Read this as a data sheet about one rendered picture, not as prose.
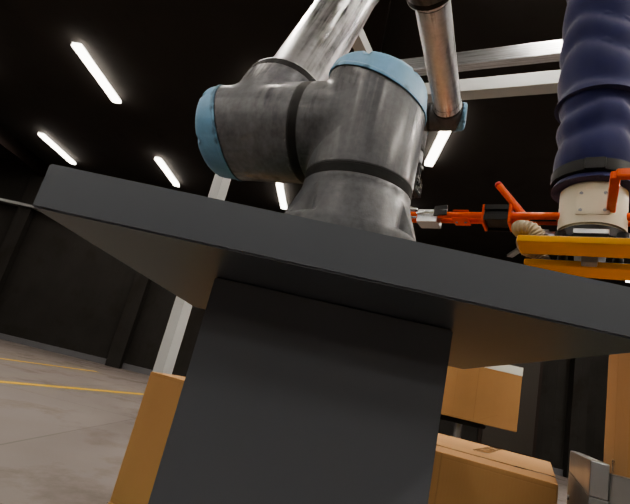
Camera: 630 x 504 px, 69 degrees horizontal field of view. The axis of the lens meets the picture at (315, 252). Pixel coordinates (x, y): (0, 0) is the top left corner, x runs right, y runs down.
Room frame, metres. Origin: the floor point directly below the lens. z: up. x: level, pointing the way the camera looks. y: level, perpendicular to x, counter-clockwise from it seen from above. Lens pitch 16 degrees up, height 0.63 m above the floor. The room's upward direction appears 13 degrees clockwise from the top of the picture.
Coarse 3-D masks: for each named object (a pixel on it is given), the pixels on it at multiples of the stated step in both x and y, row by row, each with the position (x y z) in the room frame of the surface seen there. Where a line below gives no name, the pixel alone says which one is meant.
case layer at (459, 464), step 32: (160, 384) 1.57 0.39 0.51; (160, 416) 1.55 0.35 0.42; (128, 448) 1.59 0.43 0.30; (160, 448) 1.53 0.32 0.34; (448, 448) 1.29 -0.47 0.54; (480, 448) 1.66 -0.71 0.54; (128, 480) 1.57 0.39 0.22; (448, 480) 1.12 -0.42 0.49; (480, 480) 1.09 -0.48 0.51; (512, 480) 1.05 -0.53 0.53; (544, 480) 1.03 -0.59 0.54
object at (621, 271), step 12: (528, 264) 1.30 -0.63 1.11; (540, 264) 1.28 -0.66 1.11; (552, 264) 1.26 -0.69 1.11; (564, 264) 1.24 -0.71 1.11; (576, 264) 1.22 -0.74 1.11; (600, 264) 1.19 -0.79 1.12; (612, 264) 1.18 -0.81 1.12; (624, 264) 1.16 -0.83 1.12; (588, 276) 1.28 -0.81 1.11; (600, 276) 1.25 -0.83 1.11; (612, 276) 1.23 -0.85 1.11; (624, 276) 1.21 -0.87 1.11
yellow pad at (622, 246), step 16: (528, 240) 1.12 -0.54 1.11; (544, 240) 1.10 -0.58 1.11; (560, 240) 1.08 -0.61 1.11; (576, 240) 1.06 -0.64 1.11; (592, 240) 1.05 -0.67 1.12; (608, 240) 1.03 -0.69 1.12; (624, 240) 1.01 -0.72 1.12; (592, 256) 1.12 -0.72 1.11; (608, 256) 1.10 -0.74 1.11; (624, 256) 1.08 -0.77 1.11
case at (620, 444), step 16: (608, 368) 1.30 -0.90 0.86; (624, 368) 1.04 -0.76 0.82; (608, 384) 1.28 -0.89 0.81; (624, 384) 1.03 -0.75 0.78; (608, 400) 1.27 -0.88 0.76; (624, 400) 1.02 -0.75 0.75; (608, 416) 1.25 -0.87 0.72; (624, 416) 1.02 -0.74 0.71; (608, 432) 1.24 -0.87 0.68; (624, 432) 1.01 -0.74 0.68; (608, 448) 1.23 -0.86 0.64; (624, 448) 1.00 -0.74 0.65; (624, 464) 0.99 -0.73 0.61
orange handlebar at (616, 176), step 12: (624, 168) 0.91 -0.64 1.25; (612, 180) 0.94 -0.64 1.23; (612, 192) 0.99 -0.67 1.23; (612, 204) 1.05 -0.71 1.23; (444, 216) 1.37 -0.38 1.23; (456, 216) 1.35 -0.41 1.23; (468, 216) 1.33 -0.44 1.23; (480, 216) 1.31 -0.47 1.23; (516, 216) 1.25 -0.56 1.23; (528, 216) 1.23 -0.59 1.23; (540, 216) 1.22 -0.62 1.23; (552, 216) 1.20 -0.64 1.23
